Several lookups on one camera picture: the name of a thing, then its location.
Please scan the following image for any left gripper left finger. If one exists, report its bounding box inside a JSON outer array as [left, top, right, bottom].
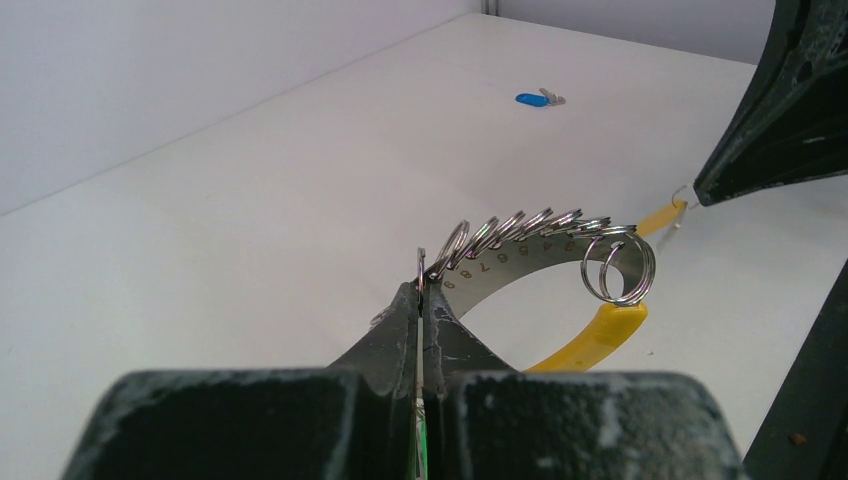
[[63, 283, 419, 479]]

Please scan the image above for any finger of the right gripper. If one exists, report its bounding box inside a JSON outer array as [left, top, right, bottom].
[[693, 0, 847, 206]]

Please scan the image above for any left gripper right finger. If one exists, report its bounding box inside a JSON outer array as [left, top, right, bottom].
[[423, 284, 747, 479]]

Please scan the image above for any metal key organizer ring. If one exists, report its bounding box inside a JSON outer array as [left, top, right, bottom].
[[369, 207, 657, 374]]

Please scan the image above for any yellow tagged key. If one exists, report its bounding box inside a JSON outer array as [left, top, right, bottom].
[[637, 185, 700, 253]]

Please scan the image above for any blue tagged key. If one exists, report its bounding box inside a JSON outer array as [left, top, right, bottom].
[[515, 88, 566, 108]]

